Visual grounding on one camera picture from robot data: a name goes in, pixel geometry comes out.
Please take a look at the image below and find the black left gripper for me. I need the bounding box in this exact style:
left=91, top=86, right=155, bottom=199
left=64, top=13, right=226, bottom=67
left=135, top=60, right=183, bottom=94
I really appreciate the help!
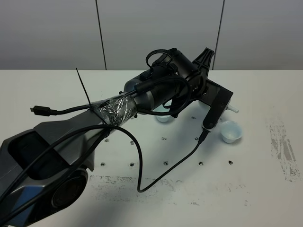
left=187, top=48, right=214, bottom=105

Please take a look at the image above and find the pale blue porcelain teapot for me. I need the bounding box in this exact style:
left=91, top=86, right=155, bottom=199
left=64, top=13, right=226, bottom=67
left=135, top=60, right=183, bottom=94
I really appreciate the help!
left=151, top=99, right=239, bottom=117

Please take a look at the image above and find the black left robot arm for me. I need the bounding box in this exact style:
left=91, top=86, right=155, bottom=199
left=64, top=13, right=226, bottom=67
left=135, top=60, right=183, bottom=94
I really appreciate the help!
left=0, top=48, right=214, bottom=227

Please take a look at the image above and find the near blue porcelain teacup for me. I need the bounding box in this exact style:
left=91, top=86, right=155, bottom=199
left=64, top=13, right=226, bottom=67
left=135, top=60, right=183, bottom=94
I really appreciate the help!
left=155, top=115, right=171, bottom=123

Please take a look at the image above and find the blue porcelain teacup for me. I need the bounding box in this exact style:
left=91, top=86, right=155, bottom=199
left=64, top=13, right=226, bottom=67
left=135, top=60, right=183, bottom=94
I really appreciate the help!
left=220, top=121, right=243, bottom=143
left=155, top=115, right=171, bottom=123

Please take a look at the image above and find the far right blue porcelain teacup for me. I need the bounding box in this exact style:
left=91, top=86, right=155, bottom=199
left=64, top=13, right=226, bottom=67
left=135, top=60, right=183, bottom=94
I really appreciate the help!
left=220, top=121, right=243, bottom=143

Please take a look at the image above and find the black cable tie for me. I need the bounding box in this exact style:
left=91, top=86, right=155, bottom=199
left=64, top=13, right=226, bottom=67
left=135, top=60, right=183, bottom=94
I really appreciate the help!
left=72, top=68, right=108, bottom=129

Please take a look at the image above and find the loose black usb plug cable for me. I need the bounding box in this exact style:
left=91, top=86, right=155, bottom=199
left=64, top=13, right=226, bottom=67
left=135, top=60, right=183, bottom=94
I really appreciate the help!
left=30, top=104, right=92, bottom=117

